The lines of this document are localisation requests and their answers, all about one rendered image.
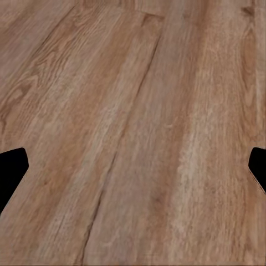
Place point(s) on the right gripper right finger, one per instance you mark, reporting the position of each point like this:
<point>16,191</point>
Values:
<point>257,164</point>

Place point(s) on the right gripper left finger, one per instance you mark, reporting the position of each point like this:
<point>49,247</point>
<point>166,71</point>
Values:
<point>13,165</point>

